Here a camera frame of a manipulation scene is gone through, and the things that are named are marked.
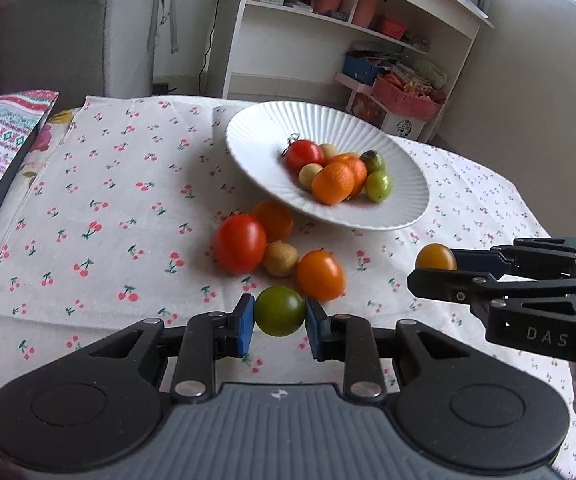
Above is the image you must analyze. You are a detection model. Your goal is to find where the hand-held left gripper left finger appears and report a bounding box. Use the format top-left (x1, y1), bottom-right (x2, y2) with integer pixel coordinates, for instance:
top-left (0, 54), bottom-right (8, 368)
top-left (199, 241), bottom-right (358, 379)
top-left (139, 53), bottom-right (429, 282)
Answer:
top-left (85, 294), bottom-right (256, 407)

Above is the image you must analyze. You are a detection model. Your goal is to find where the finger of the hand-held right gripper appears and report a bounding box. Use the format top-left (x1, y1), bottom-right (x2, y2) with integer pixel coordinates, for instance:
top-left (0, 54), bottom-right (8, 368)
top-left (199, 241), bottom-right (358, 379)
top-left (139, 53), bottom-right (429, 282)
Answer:
top-left (454, 237), bottom-right (576, 277)
top-left (408, 259), bottom-right (576, 319)

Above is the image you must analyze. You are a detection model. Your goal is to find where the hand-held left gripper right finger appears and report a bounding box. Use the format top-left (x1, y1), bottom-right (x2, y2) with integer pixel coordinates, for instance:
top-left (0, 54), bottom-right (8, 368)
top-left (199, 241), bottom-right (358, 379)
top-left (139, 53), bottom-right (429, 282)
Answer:
top-left (305, 299), bottom-right (468, 404)

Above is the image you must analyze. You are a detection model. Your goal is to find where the yellow tomato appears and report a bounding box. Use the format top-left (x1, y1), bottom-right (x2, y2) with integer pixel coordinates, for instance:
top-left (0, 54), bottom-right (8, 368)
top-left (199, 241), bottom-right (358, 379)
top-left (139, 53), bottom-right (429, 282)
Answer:
top-left (416, 243), bottom-right (458, 272)

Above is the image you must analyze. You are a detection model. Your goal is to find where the dark green tomato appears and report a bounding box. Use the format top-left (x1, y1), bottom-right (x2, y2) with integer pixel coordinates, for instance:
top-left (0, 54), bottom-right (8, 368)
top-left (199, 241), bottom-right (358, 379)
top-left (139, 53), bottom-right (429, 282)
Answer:
top-left (254, 286), bottom-right (307, 338)

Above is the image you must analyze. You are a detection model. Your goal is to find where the light green tomato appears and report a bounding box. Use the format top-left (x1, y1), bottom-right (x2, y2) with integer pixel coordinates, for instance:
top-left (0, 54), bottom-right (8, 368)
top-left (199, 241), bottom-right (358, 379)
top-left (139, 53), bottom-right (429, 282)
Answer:
top-left (366, 170), bottom-right (394, 204)

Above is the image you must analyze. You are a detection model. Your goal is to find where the orange mandarin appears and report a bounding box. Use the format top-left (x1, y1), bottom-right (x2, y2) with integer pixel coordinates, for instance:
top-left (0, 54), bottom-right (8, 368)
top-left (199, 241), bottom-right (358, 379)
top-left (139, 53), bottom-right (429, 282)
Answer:
top-left (329, 153), bottom-right (369, 197)
top-left (311, 161), bottom-right (356, 206)

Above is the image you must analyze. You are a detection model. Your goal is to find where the white ribbed plate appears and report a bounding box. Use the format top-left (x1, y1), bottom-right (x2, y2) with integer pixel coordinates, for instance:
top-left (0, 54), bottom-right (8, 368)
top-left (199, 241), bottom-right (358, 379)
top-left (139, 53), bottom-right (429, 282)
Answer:
top-left (225, 101), bottom-right (429, 232)

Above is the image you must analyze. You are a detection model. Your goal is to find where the orange tomato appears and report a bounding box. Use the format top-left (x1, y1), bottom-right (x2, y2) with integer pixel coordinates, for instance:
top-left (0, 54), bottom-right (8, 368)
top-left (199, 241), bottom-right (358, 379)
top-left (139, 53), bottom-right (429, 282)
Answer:
top-left (251, 201), bottom-right (295, 242)
top-left (295, 250), bottom-right (346, 304)

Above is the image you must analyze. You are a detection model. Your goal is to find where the large red tomato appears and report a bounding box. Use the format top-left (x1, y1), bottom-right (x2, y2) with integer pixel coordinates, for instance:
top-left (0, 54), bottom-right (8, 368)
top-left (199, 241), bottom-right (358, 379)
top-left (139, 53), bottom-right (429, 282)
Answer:
top-left (213, 214), bottom-right (268, 276)

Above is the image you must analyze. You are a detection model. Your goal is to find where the cherry print tablecloth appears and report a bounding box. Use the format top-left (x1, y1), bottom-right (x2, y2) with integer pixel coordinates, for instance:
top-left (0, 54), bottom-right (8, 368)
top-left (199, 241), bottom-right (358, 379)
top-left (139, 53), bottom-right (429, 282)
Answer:
top-left (0, 94), bottom-right (576, 480)

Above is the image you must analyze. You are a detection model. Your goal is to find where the pink woven basket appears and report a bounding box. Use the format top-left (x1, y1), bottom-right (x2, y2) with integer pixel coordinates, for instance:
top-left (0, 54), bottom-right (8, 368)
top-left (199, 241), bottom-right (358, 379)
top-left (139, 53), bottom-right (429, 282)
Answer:
top-left (372, 75), bottom-right (443, 122)

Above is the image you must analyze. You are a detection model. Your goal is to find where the red tomato with stem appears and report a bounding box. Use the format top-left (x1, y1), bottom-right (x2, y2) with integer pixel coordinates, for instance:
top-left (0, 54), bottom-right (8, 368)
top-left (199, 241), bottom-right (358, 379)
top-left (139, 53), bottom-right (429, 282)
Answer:
top-left (282, 133), bottom-right (326, 173)

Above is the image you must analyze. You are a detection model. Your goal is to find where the blue storage box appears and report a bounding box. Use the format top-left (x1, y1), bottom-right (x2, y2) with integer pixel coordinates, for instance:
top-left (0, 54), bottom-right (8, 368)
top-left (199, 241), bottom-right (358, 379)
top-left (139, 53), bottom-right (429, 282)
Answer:
top-left (343, 52), bottom-right (387, 86)

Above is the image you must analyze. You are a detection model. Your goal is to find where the small red basket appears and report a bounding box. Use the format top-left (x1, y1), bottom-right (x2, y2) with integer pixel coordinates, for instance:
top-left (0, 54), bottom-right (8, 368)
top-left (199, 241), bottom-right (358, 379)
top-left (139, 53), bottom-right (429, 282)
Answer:
top-left (375, 15), bottom-right (409, 41)

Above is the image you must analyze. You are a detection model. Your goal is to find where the white bookshelf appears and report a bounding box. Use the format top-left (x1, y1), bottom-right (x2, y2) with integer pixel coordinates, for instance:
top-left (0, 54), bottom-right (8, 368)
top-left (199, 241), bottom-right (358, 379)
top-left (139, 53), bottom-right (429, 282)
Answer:
top-left (207, 0), bottom-right (496, 144)

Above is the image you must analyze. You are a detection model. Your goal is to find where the floral print sheet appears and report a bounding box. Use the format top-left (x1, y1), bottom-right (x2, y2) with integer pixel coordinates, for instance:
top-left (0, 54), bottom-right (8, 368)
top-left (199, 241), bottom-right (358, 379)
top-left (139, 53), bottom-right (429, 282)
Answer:
top-left (18, 107), bottom-right (87, 196)

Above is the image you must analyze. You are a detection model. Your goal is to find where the grey sofa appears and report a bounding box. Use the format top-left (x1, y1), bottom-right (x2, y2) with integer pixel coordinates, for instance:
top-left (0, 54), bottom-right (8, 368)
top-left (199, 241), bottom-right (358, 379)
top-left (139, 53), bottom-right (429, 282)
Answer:
top-left (0, 0), bottom-right (176, 99)

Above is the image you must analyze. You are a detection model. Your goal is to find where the black cable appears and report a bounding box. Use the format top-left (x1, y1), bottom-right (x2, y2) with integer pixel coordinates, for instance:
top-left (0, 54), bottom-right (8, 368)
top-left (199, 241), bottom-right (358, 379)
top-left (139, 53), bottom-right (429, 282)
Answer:
top-left (198, 0), bottom-right (234, 84)

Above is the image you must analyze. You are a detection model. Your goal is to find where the grey hanging strap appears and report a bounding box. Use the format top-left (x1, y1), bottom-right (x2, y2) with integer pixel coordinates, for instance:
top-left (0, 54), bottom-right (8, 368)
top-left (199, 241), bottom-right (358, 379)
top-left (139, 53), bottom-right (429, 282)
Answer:
top-left (150, 0), bottom-right (181, 55)

